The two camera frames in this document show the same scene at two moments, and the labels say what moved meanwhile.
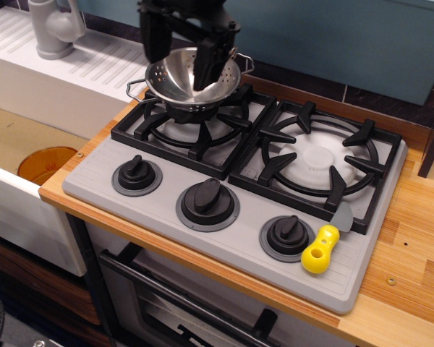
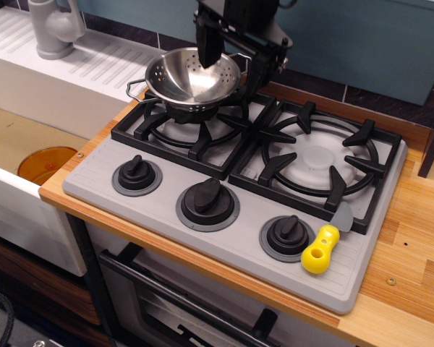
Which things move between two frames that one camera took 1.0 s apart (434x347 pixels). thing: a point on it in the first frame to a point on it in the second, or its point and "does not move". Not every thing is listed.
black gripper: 205,19 to 252,24
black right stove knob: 283,238 does not move
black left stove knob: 137,178 does not move
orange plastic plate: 40,165 does not move
